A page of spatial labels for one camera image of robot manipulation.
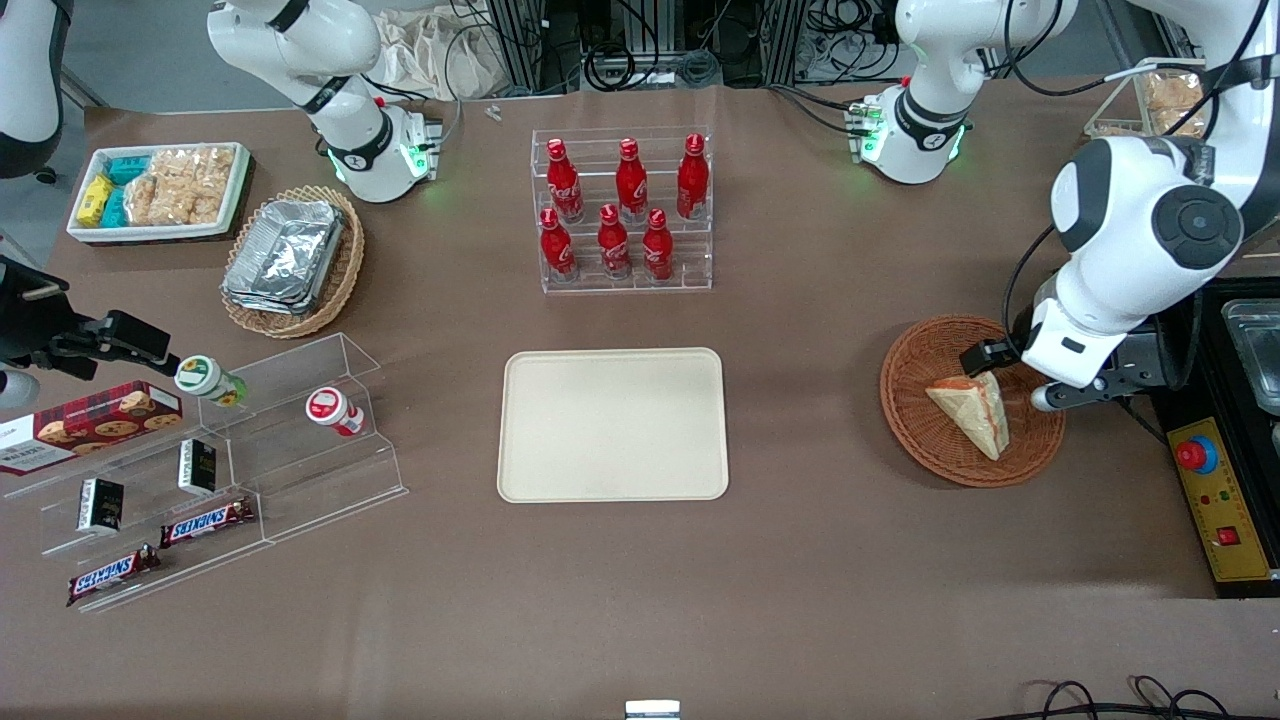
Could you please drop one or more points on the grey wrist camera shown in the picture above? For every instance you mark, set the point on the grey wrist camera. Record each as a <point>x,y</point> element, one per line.
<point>1045,398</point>
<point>15,390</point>

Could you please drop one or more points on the clear acrylic bottle rack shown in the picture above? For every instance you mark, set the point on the clear acrylic bottle rack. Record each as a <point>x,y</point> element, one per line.
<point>690,270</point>

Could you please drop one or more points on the oval light wicker basket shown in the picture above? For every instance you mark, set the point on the oval light wicker basket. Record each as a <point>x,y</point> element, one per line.
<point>345,265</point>

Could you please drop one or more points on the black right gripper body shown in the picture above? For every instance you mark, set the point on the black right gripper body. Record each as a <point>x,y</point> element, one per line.
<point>30,318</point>

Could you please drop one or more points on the yellow snack box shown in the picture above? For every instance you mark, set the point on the yellow snack box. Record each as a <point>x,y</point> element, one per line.
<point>95,200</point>

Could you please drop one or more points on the snickers chocolate bar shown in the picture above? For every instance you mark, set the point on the snickers chocolate bar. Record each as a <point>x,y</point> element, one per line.
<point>110,575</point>
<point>205,522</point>

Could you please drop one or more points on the white rectangular snack tray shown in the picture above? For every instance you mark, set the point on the white rectangular snack tray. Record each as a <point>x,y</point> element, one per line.
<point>235,195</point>

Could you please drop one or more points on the black side stand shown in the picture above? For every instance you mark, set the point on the black side stand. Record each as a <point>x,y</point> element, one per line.
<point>1200,340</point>

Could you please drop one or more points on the small black box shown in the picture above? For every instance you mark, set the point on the small black box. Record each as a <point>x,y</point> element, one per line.
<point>100,505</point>
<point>198,466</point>

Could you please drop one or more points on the clear glass container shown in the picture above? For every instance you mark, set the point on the clear glass container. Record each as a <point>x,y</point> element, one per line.
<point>1255,350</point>

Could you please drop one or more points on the beige plastic tray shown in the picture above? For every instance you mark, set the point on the beige plastic tray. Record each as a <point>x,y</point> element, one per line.
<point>612,425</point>

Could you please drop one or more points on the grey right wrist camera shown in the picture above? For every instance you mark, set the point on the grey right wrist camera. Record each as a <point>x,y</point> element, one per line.
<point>15,390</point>

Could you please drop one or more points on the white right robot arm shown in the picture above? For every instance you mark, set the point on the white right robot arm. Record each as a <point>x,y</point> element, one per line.
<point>375,160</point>

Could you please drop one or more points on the clear bag of rice crackers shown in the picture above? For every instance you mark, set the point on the clear bag of rice crackers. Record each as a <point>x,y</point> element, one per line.
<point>180,185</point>

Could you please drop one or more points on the green lid drink bottle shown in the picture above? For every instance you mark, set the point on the green lid drink bottle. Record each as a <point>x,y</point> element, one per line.
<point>205,378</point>

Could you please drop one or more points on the triangular sandwich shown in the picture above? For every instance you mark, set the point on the triangular sandwich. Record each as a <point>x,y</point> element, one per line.
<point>975,412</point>

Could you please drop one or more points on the red cookie box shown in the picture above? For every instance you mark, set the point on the red cookie box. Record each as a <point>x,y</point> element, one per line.
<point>90,425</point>

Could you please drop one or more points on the yellow control box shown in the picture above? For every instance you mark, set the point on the yellow control box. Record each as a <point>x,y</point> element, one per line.
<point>1235,520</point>

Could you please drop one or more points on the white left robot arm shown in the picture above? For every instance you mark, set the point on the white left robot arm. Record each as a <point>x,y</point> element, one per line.
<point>1130,200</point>

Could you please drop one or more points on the red lid drink bottle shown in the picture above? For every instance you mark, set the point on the red lid drink bottle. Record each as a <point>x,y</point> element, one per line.
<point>332,410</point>

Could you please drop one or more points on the clear tray of pastries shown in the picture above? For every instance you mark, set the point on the clear tray of pastries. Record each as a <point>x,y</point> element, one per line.
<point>1115,125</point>

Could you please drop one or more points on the teal snack packet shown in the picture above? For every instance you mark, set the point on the teal snack packet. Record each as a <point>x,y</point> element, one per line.
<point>114,208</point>
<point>128,168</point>

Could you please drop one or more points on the red emergency stop button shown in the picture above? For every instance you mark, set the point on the red emergency stop button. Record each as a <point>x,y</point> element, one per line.
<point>1195,455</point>

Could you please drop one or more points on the red cola bottle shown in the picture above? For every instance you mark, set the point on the red cola bottle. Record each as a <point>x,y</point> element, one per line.
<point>657,250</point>
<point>564,185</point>
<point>557,250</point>
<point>631,185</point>
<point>614,248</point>
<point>692,180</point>

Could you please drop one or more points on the clear acrylic tiered shelf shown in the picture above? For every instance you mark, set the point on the clear acrylic tiered shelf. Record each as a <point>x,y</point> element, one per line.
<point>320,480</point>

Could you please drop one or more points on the stacked aluminium foil trays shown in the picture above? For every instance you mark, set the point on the stacked aluminium foil trays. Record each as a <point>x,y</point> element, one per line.
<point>285,255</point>

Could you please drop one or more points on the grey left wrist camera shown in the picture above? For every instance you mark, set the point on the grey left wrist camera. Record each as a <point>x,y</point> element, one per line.
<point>1045,398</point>

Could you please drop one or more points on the round brown wicker basket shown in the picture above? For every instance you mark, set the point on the round brown wicker basket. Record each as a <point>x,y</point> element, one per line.
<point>930,460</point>

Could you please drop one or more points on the white crumpled cloth bag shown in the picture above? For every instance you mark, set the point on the white crumpled cloth bag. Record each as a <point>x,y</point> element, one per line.
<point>420,55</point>

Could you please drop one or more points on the bagged pastry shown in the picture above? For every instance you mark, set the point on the bagged pastry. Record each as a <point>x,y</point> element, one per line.
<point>1170,100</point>

